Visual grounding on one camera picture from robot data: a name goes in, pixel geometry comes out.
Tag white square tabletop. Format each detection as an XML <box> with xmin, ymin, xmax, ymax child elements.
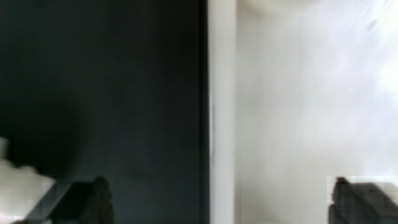
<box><xmin>208</xmin><ymin>0</ymin><xmax>398</xmax><ymax>224</ymax></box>

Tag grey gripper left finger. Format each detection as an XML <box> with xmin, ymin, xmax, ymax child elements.
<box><xmin>16</xmin><ymin>176</ymin><xmax>114</xmax><ymax>224</ymax></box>

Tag white leg middle left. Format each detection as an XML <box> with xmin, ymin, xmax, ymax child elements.
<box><xmin>0</xmin><ymin>137</ymin><xmax>55</xmax><ymax>224</ymax></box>

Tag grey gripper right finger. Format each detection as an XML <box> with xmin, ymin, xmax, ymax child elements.
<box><xmin>329</xmin><ymin>177</ymin><xmax>398</xmax><ymax>224</ymax></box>

